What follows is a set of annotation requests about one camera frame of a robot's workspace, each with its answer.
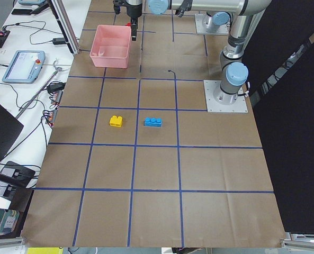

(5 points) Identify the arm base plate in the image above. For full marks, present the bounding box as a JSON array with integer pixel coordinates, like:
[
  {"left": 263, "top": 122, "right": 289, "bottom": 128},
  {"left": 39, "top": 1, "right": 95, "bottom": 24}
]
[
  {"left": 203, "top": 80, "right": 248, "bottom": 113},
  {"left": 195, "top": 12, "right": 230, "bottom": 35}
]

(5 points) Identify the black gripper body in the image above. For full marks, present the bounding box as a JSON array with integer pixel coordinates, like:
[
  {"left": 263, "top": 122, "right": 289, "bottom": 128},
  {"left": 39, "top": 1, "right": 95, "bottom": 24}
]
[{"left": 113, "top": 0, "right": 142, "bottom": 17}]

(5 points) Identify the pink plastic box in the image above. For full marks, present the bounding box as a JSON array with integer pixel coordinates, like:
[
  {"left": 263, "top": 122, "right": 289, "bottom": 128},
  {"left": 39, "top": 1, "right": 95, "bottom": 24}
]
[{"left": 89, "top": 25, "right": 131, "bottom": 69}]

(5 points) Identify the yellow toy block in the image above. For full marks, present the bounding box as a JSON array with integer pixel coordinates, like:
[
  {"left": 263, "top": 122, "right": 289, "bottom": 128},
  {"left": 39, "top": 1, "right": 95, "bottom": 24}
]
[{"left": 109, "top": 115, "right": 123, "bottom": 128}]

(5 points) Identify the aluminium frame post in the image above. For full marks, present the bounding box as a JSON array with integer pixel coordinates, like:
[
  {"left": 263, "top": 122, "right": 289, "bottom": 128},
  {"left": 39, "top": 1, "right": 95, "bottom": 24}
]
[{"left": 47, "top": 0, "right": 79, "bottom": 56}]

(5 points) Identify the brown paper table cover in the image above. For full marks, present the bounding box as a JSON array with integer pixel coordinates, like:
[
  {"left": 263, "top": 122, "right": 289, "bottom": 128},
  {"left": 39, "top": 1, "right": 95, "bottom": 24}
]
[{"left": 22, "top": 1, "right": 284, "bottom": 248}]

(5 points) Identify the blue teach pendant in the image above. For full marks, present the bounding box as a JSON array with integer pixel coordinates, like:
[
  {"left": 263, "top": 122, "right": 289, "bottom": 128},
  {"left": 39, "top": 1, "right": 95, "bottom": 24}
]
[{"left": 2, "top": 50, "right": 46, "bottom": 84}]

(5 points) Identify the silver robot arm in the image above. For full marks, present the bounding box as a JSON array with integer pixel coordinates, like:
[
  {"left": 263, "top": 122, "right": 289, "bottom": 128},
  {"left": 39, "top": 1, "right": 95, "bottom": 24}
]
[
  {"left": 147, "top": 1, "right": 271, "bottom": 105},
  {"left": 202, "top": 12, "right": 230, "bottom": 34}
]

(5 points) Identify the blue toy block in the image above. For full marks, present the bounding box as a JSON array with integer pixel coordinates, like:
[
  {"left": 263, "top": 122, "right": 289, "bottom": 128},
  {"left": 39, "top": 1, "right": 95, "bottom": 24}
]
[{"left": 144, "top": 117, "right": 163, "bottom": 128}]

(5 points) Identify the black power adapter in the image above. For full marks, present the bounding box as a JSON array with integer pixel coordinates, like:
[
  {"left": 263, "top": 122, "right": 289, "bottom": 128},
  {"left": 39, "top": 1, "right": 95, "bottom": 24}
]
[{"left": 52, "top": 38, "right": 67, "bottom": 45}]

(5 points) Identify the silver metal rod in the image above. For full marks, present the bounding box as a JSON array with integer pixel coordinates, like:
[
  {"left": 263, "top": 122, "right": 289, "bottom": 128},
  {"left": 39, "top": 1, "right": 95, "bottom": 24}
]
[{"left": 15, "top": 58, "right": 62, "bottom": 119}]

